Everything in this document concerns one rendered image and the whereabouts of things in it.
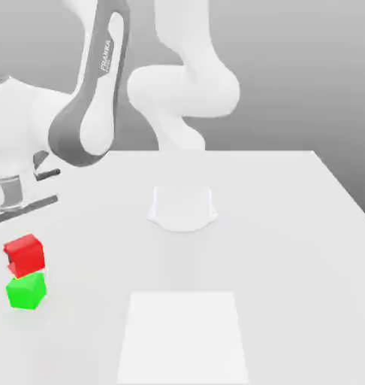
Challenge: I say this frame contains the small red cube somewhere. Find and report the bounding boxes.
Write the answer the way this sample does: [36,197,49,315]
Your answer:
[2,233,46,280]

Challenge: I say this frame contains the small green cube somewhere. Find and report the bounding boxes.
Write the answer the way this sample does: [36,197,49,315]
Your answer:
[5,271,47,311]

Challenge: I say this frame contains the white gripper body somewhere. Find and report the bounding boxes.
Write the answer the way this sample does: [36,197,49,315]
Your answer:
[0,194,60,229]

